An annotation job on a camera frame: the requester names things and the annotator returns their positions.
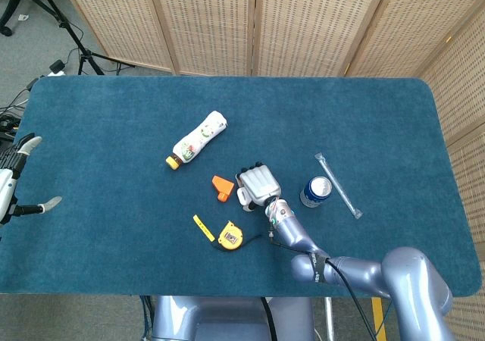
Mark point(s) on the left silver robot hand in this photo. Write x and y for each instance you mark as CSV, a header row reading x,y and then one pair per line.
x,y
7,185

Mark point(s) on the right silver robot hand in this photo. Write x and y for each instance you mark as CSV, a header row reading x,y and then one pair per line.
x,y
259,183

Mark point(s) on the small white earbud case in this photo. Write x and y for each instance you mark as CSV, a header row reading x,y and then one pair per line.
x,y
242,196

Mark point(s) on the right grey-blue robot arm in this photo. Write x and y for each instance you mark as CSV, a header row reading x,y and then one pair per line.
x,y
409,276

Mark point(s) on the orange plastic block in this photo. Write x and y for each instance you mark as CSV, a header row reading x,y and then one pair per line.
x,y
223,185

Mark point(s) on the blue and white can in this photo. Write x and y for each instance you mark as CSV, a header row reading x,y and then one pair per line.
x,y
316,193

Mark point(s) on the yellow tape measure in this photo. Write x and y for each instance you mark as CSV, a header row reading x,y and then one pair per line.
x,y
230,238

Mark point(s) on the white bottle with yellow cap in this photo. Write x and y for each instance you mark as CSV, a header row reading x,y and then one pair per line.
x,y
197,138

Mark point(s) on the wrapped drinking straw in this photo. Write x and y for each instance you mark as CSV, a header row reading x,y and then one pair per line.
x,y
337,185

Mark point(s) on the blue carpet table mat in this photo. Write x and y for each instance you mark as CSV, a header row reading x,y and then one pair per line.
x,y
113,129

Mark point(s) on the white power strip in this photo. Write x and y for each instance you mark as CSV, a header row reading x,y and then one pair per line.
x,y
56,73

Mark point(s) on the black power adapter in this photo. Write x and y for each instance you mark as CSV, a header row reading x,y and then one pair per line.
x,y
57,66

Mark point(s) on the grey-blue robot torso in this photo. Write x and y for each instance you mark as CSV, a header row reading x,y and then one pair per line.
x,y
227,318

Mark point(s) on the black tripod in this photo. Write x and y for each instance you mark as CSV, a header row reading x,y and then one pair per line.
x,y
86,57

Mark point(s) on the metal table leg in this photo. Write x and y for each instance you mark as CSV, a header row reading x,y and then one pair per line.
x,y
329,318

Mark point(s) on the wicker folding screen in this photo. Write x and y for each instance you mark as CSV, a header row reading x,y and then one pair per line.
x,y
303,22

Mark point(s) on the white paper scrap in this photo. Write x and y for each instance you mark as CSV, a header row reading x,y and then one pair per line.
x,y
23,17

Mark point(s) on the black office chair base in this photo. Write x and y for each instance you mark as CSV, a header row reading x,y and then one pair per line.
x,y
11,7

